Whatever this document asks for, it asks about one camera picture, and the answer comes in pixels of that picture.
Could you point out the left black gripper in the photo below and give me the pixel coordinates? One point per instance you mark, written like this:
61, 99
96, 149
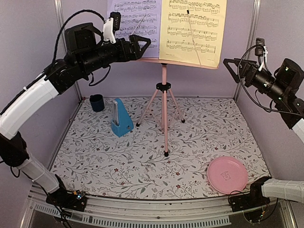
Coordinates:
127, 55

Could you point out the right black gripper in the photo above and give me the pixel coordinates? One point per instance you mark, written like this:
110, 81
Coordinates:
249, 70

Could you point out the purple sheet music paper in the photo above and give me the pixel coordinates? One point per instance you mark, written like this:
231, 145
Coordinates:
139, 17

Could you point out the yellow sheet music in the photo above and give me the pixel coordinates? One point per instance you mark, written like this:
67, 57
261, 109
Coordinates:
192, 31

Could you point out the pink music stand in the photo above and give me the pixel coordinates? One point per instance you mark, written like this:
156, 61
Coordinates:
165, 88

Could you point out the blue metronome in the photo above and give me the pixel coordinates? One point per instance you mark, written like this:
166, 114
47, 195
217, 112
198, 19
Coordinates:
121, 124

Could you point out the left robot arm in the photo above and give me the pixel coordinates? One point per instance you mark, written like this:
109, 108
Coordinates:
88, 50

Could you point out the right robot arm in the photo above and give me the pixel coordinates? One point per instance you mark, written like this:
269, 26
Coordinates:
291, 109

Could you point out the dark blue cup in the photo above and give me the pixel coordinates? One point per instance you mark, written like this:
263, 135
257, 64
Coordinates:
97, 102

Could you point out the pink plate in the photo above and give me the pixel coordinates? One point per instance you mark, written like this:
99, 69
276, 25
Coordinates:
227, 174

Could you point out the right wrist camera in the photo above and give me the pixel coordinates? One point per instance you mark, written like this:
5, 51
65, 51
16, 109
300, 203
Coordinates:
261, 52

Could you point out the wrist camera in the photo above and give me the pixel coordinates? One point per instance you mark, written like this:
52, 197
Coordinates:
111, 25
261, 52

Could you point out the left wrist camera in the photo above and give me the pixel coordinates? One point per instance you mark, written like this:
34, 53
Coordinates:
111, 25

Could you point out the left aluminium frame post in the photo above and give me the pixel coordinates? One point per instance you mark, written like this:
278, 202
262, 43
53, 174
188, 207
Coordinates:
60, 21

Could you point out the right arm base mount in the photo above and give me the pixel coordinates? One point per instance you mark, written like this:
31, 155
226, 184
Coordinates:
249, 202

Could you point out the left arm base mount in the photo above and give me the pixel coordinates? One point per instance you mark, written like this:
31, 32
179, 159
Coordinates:
62, 198

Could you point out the front aluminium rail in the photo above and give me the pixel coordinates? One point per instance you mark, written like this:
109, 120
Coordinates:
105, 212

